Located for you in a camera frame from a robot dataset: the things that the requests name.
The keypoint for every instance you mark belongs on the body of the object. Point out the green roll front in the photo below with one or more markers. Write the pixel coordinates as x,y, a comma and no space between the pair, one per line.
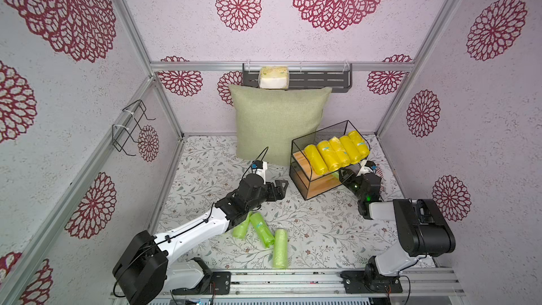
280,250

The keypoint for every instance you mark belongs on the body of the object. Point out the green cushion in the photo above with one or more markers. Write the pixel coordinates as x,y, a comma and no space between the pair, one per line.
271,119

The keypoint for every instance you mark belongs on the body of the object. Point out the green roll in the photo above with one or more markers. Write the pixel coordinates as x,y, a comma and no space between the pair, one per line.
240,231
280,250

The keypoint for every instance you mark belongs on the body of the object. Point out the grey wall rack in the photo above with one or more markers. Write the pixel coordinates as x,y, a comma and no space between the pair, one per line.
302,76

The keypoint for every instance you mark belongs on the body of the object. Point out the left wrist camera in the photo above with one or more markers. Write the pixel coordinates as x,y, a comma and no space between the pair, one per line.
259,167

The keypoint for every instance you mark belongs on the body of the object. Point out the green roll diagonal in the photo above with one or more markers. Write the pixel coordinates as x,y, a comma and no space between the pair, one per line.
262,230

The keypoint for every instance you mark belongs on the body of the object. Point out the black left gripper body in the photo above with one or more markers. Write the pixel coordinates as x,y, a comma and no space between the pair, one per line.
266,194

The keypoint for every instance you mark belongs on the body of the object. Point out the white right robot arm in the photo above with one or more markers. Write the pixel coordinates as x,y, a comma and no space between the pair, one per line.
422,230

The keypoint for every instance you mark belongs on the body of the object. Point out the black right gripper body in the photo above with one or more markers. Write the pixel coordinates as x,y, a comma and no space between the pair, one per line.
349,174

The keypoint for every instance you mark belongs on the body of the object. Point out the yellow roll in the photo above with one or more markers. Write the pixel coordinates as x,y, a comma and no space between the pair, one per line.
351,149
360,143
340,152
328,156
315,160

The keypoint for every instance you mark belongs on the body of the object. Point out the metal base rail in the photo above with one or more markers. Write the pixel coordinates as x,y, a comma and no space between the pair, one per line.
319,286

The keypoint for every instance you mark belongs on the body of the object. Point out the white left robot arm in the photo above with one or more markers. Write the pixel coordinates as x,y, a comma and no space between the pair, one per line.
146,268

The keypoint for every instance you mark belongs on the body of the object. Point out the white yellow sponge pack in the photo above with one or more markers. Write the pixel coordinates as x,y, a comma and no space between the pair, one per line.
274,78

